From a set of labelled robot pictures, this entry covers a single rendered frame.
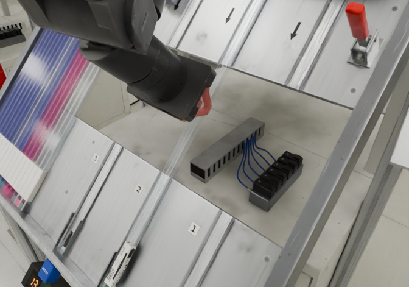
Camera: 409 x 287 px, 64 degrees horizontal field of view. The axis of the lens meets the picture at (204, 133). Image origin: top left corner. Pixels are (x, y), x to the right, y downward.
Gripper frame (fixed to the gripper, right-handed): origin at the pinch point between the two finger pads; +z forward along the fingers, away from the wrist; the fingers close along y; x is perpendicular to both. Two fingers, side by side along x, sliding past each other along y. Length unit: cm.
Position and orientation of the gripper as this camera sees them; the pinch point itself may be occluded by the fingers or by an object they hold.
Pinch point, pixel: (201, 106)
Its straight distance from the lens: 45.7
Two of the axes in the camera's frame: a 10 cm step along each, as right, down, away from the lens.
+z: 4.5, 2.7, 8.5
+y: -7.7, -3.8, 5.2
